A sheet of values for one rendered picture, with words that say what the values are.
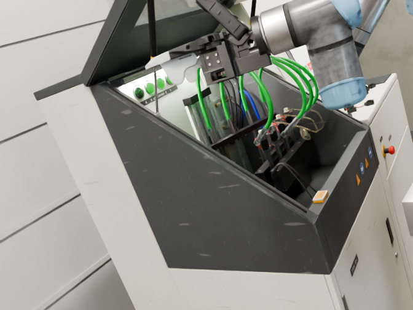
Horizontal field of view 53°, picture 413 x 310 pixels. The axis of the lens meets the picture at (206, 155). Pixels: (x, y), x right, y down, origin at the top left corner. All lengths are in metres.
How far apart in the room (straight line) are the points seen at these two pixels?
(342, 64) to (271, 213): 0.54
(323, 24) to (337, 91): 0.11
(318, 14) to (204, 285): 0.99
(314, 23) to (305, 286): 0.77
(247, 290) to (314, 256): 0.29
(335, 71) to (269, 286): 0.76
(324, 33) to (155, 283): 1.14
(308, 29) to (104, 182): 0.97
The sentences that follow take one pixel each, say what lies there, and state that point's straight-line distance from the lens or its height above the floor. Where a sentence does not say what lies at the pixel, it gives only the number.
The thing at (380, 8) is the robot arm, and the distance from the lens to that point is 0.84.
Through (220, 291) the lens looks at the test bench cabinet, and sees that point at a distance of 1.41.
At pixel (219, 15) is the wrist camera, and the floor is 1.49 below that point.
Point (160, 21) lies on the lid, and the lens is 1.37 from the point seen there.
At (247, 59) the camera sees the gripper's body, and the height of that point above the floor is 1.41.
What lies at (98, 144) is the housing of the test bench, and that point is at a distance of 1.40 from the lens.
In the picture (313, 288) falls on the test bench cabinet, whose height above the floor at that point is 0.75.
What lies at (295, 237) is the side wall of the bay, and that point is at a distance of 1.14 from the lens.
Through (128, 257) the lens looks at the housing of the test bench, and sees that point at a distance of 1.60.
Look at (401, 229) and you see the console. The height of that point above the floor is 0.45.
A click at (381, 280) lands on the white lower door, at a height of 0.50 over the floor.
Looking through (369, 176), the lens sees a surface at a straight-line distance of 1.59.
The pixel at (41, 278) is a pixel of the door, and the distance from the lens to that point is 2.50.
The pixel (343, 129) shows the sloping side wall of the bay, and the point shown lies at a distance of 1.69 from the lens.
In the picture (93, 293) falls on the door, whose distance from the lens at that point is 2.67.
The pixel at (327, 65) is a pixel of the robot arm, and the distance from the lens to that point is 0.71.
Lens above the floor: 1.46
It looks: 15 degrees down
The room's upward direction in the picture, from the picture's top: 21 degrees counter-clockwise
